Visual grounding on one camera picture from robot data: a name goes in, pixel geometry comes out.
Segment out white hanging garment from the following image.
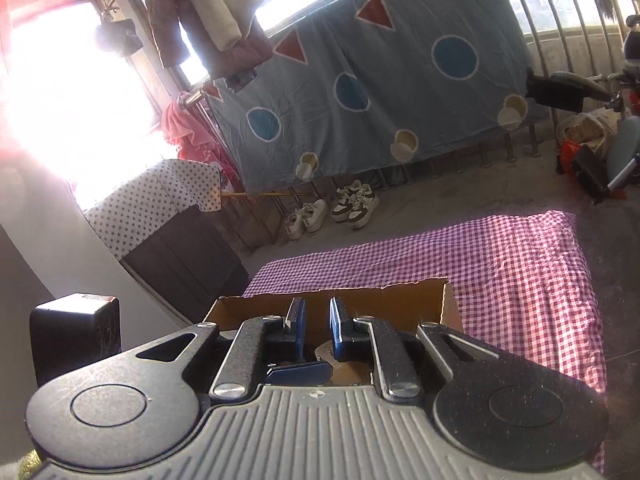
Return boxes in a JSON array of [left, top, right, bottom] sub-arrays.
[[167, 0, 273, 51]]

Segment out white shoe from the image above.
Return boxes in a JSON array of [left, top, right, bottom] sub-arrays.
[[285, 206, 312, 240], [301, 199, 329, 233]]

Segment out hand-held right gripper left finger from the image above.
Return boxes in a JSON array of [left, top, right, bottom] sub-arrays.
[[117, 297, 308, 402]]

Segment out dark cabinet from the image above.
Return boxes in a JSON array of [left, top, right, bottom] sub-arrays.
[[120, 202, 250, 321]]

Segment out yellow stick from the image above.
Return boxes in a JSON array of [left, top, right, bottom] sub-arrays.
[[220, 189, 296, 198]]

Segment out star print cloth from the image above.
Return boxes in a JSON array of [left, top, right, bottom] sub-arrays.
[[82, 158, 223, 261]]

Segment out purple checkered tablecloth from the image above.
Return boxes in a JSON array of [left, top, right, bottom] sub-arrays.
[[242, 210, 608, 476]]

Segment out white bag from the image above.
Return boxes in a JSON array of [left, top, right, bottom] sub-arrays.
[[556, 112, 621, 153]]

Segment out red bag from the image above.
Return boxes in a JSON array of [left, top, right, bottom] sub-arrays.
[[556, 139, 583, 175]]

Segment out brown hanging jacket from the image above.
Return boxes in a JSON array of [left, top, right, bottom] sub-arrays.
[[142, 0, 273, 78]]

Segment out brown cardboard box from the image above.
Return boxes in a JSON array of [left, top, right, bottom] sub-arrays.
[[202, 278, 466, 388]]

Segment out black saddle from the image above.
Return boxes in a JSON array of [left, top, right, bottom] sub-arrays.
[[525, 66, 617, 113]]

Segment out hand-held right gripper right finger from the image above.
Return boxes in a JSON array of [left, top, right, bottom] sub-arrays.
[[327, 297, 507, 403]]

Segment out black hanging object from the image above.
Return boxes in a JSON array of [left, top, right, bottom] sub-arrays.
[[96, 19, 143, 54]]

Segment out pair of dark-trimmed sneakers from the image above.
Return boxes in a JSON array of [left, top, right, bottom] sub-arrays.
[[348, 180, 381, 229]]

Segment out green and white sneaker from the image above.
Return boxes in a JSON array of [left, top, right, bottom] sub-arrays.
[[331, 185, 361, 223]]

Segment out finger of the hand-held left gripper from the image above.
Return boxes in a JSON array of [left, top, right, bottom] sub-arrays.
[[266, 361, 333, 387]]

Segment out pink hanging clothes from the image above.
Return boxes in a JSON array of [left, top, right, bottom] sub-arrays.
[[160, 85, 241, 191]]

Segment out blue patterned sheet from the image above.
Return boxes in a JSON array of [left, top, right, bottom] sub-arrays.
[[202, 0, 548, 196]]

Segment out metal window railing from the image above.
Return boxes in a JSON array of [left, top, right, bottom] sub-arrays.
[[480, 0, 640, 171]]

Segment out grey stroller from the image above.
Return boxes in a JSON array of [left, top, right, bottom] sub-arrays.
[[570, 115, 640, 206]]

